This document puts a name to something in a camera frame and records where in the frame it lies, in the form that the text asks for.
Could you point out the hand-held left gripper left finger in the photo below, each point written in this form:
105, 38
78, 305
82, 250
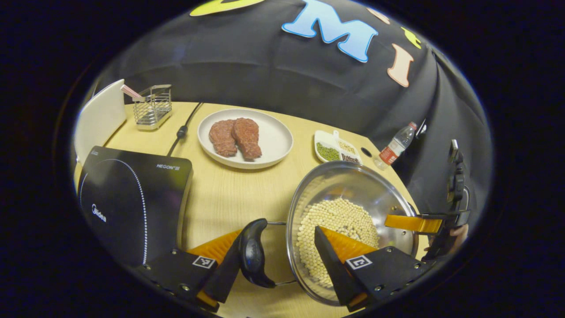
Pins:
225, 274

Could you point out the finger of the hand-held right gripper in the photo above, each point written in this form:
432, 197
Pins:
412, 223

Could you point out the plastic water bottle red label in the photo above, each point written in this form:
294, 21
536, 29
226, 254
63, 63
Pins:
395, 148

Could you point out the heap of dark beans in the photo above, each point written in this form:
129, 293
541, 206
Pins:
350, 158

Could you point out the white divided dish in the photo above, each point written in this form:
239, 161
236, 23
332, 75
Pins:
324, 137

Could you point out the white toaster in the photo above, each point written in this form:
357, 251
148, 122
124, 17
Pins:
99, 119

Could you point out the pink striped straw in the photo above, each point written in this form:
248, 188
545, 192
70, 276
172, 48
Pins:
130, 91

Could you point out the heap of green beans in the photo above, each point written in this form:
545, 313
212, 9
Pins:
328, 152

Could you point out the heap of pale beans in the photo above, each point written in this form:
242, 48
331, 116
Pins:
346, 147

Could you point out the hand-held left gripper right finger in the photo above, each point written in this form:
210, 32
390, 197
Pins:
333, 265

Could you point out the black backdrop cloth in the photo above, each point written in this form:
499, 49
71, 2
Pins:
265, 66

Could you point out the white round plate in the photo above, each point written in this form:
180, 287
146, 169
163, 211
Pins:
276, 137

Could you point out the black induction cooktop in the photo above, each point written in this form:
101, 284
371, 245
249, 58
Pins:
128, 203

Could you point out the pile of yellow soybeans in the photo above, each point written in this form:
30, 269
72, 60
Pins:
335, 221

